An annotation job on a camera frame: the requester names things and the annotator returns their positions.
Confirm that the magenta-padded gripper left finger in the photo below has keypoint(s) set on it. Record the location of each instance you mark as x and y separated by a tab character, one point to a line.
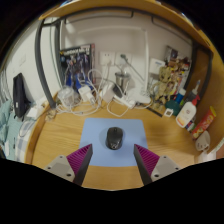
56	166

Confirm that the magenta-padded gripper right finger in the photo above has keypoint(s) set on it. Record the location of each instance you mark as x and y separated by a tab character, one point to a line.
166	165

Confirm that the black computer mouse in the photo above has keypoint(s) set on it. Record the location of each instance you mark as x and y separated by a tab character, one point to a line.
114	137

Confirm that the light blue mouse pad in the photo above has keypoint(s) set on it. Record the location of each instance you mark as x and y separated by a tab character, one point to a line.
96	140

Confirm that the white mug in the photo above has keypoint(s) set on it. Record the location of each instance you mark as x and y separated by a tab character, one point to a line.
203	141

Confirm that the blue checked blanket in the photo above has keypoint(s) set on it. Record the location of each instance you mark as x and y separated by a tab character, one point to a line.
20	140

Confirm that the small white desk clock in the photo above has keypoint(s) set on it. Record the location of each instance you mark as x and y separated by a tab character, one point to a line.
168	112

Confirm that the red chips can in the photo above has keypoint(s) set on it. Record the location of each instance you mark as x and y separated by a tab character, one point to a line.
204	122

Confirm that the white box on bed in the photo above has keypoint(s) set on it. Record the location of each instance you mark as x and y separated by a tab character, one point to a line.
33	112

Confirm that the clear plastic jar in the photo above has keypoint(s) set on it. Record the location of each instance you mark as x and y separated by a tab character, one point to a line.
66	95

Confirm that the teal pillow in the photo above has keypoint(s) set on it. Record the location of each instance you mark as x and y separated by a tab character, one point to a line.
4	116

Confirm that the white power strip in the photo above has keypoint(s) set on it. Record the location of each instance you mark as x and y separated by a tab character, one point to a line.
125	101

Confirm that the small white charger block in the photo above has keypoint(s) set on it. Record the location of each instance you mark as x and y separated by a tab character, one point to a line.
86	93

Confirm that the brown tree figurine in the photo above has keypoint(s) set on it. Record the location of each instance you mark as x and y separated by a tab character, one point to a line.
163	85

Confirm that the black backpack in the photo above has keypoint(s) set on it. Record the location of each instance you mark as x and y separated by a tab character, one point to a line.
19	95

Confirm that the large white power adapter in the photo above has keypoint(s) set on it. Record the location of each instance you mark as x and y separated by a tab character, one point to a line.
108	93

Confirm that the black power adapter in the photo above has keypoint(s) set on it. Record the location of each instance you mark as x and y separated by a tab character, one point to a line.
117	90

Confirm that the steel cup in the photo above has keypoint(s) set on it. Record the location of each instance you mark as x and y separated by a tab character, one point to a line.
121	79

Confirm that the white router box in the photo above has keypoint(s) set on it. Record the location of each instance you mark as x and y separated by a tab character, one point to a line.
156	65

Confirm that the blue robot model kit box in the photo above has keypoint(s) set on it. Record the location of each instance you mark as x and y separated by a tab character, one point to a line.
76	65

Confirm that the grey metal frame post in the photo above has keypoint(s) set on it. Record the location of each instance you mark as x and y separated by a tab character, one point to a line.
40	66

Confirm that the white wall socket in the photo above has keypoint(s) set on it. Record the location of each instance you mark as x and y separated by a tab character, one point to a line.
107	57
122	59

